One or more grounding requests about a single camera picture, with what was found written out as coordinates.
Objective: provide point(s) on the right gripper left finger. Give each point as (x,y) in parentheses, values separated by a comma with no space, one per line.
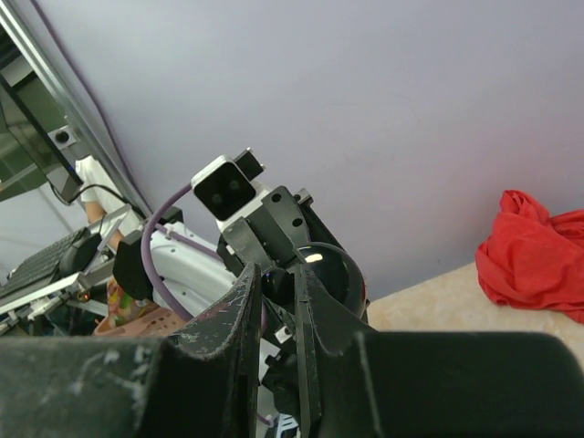
(215,365)

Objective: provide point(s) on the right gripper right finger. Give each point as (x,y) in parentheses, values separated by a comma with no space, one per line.
(332,377)

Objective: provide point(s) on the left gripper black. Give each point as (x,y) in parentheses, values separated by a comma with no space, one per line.
(269,230)

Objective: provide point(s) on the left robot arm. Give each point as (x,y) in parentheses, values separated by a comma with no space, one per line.
(184,273)

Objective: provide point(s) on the pink basket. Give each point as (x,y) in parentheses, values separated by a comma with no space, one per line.
(129,317)

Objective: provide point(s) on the black keyboard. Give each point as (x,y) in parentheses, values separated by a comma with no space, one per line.
(41,265)

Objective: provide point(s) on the red cloth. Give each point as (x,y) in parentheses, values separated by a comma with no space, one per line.
(532,260)

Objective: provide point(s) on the black monitor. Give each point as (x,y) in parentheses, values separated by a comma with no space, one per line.
(38,146)

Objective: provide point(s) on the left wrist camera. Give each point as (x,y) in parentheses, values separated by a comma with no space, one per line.
(228,189)

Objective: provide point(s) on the left aluminium frame post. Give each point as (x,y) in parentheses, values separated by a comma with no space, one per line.
(39,42)

